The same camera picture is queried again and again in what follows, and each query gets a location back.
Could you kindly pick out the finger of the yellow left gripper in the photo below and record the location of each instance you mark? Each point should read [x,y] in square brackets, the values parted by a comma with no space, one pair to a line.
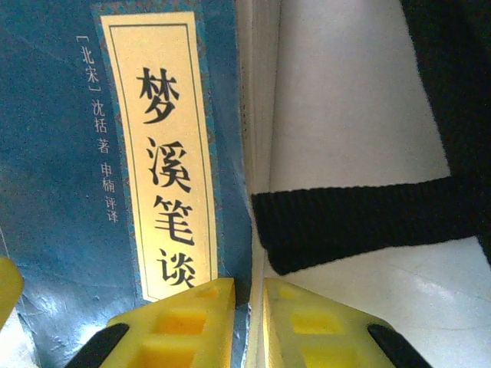
[7,291]

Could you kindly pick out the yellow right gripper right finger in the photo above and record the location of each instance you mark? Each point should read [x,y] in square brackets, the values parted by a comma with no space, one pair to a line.
[318,341]

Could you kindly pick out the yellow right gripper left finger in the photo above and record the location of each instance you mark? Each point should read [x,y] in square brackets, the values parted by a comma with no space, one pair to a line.
[180,337]

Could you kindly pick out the black fabric backpack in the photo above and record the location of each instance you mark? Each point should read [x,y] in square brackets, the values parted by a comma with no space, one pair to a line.
[364,226]

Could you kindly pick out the teal book with cream label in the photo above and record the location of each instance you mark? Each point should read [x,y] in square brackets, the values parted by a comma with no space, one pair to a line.
[57,153]

